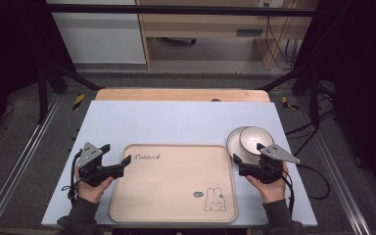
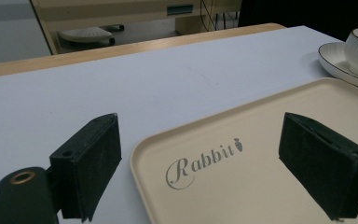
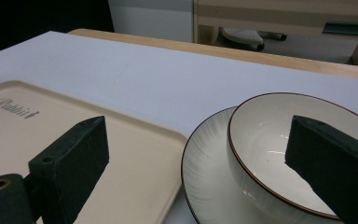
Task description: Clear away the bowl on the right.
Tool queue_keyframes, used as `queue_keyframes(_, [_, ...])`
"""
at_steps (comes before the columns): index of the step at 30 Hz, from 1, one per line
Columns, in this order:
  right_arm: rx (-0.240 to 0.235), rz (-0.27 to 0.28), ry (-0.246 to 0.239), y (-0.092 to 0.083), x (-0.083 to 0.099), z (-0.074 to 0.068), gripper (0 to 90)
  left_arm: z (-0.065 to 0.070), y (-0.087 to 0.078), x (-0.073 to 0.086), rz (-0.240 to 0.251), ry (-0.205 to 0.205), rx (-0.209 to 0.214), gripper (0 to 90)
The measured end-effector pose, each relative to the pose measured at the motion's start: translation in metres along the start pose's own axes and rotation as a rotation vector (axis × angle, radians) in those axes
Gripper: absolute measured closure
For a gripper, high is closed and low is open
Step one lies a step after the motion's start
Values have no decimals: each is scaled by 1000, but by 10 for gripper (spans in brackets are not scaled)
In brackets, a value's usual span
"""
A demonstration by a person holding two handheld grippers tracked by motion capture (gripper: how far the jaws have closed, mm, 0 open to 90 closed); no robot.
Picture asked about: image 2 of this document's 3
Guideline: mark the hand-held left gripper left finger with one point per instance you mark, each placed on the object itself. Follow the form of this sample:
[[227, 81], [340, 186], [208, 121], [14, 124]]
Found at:
[[87, 168]]

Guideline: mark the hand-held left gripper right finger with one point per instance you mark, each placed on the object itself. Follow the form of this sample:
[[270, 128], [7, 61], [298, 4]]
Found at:
[[323, 174]]

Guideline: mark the beige plastic tray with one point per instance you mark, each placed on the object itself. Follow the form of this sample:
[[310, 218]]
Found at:
[[261, 180]]

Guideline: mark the white saucer with dark rim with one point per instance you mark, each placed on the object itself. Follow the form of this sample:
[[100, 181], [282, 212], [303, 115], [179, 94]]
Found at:
[[332, 59]]

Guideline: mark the office chair base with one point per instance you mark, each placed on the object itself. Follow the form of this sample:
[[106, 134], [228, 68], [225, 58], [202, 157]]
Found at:
[[85, 35]]

